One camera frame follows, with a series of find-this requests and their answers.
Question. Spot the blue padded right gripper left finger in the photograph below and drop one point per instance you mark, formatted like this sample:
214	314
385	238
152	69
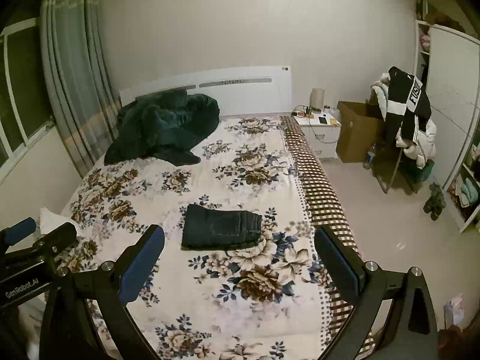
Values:
68	330

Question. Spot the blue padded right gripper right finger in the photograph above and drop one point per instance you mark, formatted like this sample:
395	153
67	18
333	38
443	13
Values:
409	330

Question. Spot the dark blue denim jeans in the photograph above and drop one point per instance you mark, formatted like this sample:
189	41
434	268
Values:
206	229

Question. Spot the dark socks on floor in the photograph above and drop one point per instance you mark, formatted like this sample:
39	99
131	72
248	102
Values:
436	203

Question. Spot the floral white bed sheet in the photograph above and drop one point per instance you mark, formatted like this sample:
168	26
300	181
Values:
239	276

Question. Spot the grey striped curtain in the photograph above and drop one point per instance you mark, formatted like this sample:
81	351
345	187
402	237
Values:
78	86

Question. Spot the dark green blanket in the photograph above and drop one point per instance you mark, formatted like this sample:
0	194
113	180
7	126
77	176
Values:
166	126

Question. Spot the white puffer coat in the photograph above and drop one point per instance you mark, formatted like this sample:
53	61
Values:
424	149

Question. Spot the brown cardboard box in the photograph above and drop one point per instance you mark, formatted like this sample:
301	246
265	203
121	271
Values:
361	126

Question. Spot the white nightstand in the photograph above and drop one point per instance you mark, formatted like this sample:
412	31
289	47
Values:
322	138

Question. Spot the black white jacket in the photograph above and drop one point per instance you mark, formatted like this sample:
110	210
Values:
408	108

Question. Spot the white bed headboard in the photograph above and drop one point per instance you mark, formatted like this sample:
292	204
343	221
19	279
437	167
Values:
239	91

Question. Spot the beige cylinder lamp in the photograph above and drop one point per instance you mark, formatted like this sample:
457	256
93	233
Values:
317	99

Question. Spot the window with white frame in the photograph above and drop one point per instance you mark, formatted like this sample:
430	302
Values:
26	114

